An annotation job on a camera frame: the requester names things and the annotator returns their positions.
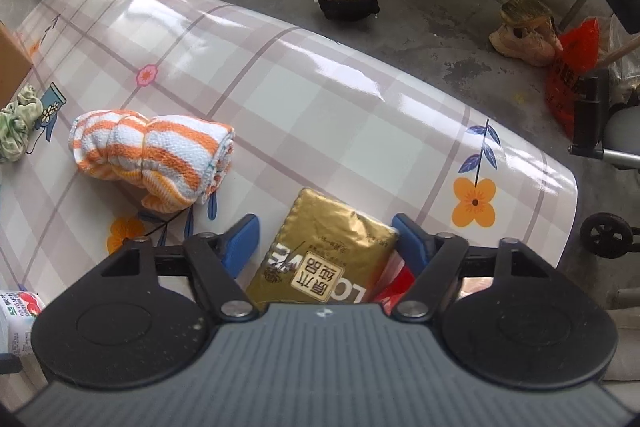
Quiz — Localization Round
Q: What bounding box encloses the wooden stick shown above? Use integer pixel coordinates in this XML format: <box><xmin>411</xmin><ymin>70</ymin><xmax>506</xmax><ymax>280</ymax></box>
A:
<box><xmin>597</xmin><ymin>38</ymin><xmax>640</xmax><ymax>68</ymax></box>

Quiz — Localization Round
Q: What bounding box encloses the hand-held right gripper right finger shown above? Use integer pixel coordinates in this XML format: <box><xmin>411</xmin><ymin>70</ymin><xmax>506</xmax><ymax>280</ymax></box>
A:
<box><xmin>391</xmin><ymin>213</ymin><xmax>557</xmax><ymax>324</ymax></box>

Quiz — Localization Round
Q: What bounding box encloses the brown cardboard box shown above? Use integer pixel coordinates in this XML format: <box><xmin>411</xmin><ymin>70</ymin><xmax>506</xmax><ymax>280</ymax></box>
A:
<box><xmin>0</xmin><ymin>22</ymin><xmax>35</xmax><ymax>108</ymax></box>

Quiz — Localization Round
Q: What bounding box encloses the gold foil packet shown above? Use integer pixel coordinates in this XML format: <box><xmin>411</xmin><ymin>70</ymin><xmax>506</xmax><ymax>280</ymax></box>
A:
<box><xmin>245</xmin><ymin>188</ymin><xmax>401</xmax><ymax>306</ymax></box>

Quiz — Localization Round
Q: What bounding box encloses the green scrunchie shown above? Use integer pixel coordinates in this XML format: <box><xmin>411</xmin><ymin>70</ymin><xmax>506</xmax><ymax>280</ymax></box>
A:
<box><xmin>0</xmin><ymin>84</ymin><xmax>45</xmax><ymax>164</ymax></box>

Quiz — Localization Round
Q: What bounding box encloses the small black wheel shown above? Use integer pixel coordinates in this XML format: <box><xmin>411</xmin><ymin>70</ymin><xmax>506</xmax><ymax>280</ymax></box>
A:
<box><xmin>580</xmin><ymin>213</ymin><xmax>640</xmax><ymax>261</ymax></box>

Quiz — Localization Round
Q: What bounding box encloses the white packet with red print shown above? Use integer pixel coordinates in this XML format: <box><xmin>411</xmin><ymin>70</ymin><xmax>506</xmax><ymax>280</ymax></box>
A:
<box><xmin>0</xmin><ymin>289</ymin><xmax>46</xmax><ymax>359</ymax></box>

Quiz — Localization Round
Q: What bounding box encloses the gold textured object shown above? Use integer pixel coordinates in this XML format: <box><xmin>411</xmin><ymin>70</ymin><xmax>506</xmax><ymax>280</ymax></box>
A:
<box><xmin>501</xmin><ymin>0</ymin><xmax>554</xmax><ymax>28</ymax></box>

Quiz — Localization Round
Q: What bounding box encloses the red plastic bag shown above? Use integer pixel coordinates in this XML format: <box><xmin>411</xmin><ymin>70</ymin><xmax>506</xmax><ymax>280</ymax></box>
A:
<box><xmin>545</xmin><ymin>18</ymin><xmax>602</xmax><ymax>140</ymax></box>

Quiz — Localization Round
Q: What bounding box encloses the orange striped towel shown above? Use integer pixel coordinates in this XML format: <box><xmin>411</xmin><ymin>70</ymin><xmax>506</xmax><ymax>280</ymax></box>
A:
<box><xmin>68</xmin><ymin>109</ymin><xmax>236</xmax><ymax>214</ymax></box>

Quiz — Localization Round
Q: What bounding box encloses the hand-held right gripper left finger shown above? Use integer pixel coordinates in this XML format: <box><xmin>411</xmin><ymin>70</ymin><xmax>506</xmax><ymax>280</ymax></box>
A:
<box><xmin>99</xmin><ymin>214</ymin><xmax>262</xmax><ymax>324</ymax></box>

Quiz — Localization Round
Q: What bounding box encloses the beige cloth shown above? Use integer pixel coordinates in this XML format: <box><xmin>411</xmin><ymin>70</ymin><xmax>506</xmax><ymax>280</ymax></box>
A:
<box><xmin>599</xmin><ymin>287</ymin><xmax>640</xmax><ymax>383</ymax></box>

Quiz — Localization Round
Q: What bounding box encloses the beige sneaker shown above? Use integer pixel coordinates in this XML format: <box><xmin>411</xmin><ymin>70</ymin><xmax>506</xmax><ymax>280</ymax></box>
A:
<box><xmin>489</xmin><ymin>14</ymin><xmax>559</xmax><ymax>68</ymax></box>

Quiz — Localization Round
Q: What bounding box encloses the red and white packet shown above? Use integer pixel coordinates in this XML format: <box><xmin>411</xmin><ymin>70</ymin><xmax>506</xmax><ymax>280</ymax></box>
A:
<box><xmin>372</xmin><ymin>252</ymin><xmax>418</xmax><ymax>306</ymax></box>

